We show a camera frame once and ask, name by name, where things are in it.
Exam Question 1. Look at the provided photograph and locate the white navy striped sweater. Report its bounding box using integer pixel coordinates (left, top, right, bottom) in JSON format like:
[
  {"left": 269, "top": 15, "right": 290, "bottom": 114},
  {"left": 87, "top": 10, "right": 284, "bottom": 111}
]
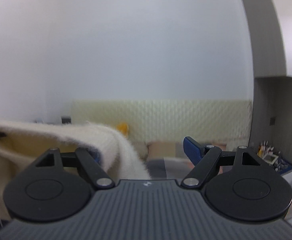
[{"left": 0, "top": 121, "right": 151, "bottom": 221}]

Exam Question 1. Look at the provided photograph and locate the cream quilted headboard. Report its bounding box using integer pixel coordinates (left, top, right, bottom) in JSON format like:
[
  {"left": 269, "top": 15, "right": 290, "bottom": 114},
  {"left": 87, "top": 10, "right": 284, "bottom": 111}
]
[{"left": 71, "top": 99, "right": 252, "bottom": 145}]

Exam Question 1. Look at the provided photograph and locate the pastel checkered quilt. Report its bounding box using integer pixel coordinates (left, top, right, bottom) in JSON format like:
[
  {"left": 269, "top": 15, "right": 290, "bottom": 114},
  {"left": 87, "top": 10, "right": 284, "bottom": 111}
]
[{"left": 146, "top": 158, "right": 292, "bottom": 225}]

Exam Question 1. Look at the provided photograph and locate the checkered bed pillow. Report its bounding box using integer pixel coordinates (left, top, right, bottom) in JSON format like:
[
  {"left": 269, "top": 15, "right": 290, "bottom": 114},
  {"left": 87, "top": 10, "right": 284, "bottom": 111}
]
[{"left": 146, "top": 140, "right": 228, "bottom": 159}]

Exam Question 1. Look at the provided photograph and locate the yellow crown pillow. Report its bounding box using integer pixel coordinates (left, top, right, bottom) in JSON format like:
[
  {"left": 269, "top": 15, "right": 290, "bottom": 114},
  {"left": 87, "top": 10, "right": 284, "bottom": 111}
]
[{"left": 116, "top": 122, "right": 129, "bottom": 137}]

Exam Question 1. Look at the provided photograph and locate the dark wall socket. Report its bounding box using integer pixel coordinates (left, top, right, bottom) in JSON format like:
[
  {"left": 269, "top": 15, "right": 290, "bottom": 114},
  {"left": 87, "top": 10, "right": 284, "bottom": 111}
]
[{"left": 61, "top": 116, "right": 72, "bottom": 125}]

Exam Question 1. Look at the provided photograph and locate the white picture frame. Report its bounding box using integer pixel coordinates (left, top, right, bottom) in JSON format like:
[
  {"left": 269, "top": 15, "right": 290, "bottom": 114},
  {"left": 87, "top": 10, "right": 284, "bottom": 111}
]
[{"left": 263, "top": 154, "right": 278, "bottom": 165}]

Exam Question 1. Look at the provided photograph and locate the black wall switch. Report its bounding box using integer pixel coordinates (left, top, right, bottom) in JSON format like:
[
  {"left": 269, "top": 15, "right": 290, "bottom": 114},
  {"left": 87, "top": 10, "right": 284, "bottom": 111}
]
[{"left": 269, "top": 116, "right": 276, "bottom": 126}]

